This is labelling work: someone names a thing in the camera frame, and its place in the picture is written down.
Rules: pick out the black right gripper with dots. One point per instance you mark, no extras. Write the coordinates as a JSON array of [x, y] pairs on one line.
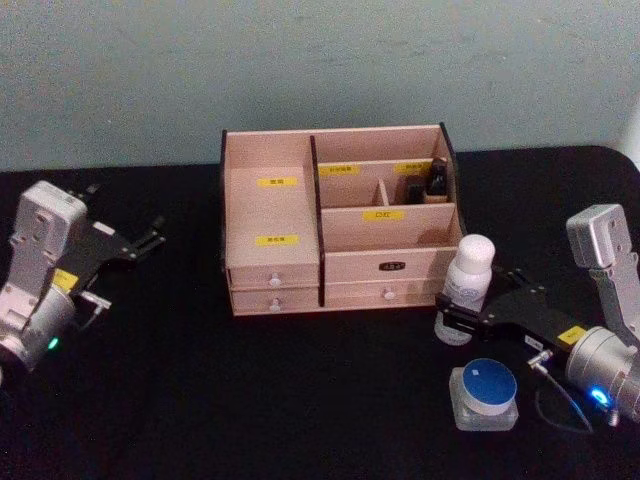
[[530, 315]]

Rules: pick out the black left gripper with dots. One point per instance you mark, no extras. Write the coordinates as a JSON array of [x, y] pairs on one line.
[[95, 250]]

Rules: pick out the white plastic bottle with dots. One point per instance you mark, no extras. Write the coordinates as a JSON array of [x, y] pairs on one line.
[[470, 272]]

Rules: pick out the glass jar blue lid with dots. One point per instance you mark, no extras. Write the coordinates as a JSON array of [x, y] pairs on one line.
[[487, 387]]

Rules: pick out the small wooden drawer white knob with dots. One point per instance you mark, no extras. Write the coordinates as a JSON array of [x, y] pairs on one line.
[[250, 301], [250, 279]]

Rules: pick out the wooden desktop organizer box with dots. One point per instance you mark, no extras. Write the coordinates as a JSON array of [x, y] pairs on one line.
[[272, 220]]

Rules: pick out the wide wooden drawer white knob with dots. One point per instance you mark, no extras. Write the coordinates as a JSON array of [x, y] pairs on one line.
[[360, 295]]

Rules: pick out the black lipstick tube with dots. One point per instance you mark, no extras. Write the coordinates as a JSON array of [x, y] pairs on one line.
[[438, 175]]

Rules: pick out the black table cloth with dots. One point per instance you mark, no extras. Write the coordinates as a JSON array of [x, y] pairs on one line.
[[200, 390]]

